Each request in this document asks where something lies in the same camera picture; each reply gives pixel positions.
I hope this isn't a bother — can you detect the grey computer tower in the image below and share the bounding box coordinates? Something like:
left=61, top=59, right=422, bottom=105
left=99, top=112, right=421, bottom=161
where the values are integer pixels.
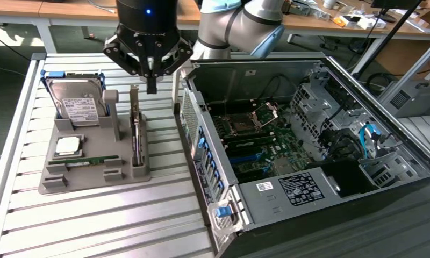
left=379, top=78, right=430, bottom=119

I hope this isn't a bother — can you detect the graphics card with black fan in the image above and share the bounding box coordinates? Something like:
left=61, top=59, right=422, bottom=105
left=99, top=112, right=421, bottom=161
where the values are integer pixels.
left=128, top=84, right=147, bottom=166

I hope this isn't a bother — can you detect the silver perforated disk bay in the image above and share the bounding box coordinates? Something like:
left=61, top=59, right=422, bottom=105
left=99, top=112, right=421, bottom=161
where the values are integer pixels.
left=289, top=80, right=356, bottom=143

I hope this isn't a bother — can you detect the grey metal device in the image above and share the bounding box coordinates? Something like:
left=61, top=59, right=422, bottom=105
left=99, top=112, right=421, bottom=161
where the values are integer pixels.
left=287, top=0, right=323, bottom=16

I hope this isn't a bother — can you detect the blue SATA wire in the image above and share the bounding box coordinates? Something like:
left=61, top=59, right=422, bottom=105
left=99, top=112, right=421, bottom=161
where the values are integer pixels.
left=359, top=121, right=381, bottom=160

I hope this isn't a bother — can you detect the silver chipset heatsink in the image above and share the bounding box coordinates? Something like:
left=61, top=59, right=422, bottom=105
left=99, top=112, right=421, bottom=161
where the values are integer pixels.
left=271, top=157, right=297, bottom=175

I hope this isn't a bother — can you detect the open grey PC case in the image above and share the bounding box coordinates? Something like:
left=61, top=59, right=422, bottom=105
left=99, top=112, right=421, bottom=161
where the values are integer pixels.
left=172, top=52, right=430, bottom=258

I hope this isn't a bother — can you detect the green motherboard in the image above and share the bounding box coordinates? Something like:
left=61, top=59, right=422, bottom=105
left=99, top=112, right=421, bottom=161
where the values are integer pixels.
left=209, top=102, right=323, bottom=181

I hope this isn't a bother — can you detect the silver CPU chip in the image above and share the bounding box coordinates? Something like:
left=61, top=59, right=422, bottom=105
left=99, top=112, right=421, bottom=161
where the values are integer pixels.
left=55, top=136, right=85, bottom=156

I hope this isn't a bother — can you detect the grey power supply with labels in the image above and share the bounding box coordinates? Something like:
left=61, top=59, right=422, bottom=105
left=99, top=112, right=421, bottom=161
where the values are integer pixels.
left=236, top=166, right=344, bottom=226

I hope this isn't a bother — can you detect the hard disk in blue caddy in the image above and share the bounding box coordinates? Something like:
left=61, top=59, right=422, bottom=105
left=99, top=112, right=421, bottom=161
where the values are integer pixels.
left=40, top=69, right=108, bottom=127

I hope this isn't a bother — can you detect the blue expansion slot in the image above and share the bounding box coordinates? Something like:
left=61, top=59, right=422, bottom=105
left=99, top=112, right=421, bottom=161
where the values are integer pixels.
left=229, top=152, right=265, bottom=164

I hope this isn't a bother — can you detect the black monitor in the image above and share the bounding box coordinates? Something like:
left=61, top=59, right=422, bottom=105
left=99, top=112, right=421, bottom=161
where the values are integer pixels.
left=371, top=0, right=422, bottom=24

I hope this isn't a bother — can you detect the wooden desk white frame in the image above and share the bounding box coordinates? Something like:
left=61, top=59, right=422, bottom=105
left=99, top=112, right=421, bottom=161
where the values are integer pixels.
left=0, top=0, right=201, bottom=53
left=283, top=0, right=430, bottom=78

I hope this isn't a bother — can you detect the metal socket cover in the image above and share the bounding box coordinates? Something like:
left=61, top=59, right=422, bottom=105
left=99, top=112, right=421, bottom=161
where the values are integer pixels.
left=252, top=101, right=280, bottom=128

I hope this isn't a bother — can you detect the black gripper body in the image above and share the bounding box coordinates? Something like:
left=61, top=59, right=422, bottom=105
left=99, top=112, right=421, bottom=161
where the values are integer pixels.
left=116, top=0, right=181, bottom=56

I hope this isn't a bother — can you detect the black cable bundle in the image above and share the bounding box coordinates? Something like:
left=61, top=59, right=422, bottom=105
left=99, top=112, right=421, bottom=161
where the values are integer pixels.
left=317, top=126, right=367, bottom=163

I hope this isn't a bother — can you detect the aluminium profile frame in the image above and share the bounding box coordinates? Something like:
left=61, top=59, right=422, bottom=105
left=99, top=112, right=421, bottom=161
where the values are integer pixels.
left=376, top=45, right=430, bottom=102

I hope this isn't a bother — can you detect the white packaging box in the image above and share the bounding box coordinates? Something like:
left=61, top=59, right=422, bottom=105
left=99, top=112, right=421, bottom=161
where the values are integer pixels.
left=357, top=18, right=388, bottom=30

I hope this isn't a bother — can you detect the green RAM stick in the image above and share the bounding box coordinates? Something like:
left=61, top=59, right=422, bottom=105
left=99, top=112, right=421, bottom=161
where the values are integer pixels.
left=49, top=155, right=120, bottom=166

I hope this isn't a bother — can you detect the black stand pole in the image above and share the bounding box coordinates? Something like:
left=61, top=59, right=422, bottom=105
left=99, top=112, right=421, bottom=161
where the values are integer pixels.
left=351, top=0, right=428, bottom=78

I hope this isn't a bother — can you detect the grey plastic parts rack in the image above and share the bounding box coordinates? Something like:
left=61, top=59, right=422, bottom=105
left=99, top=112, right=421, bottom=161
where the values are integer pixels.
left=39, top=89, right=153, bottom=195

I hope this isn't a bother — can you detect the CPU socket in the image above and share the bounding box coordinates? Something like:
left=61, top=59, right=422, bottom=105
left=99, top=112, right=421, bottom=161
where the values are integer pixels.
left=229, top=114, right=265, bottom=134

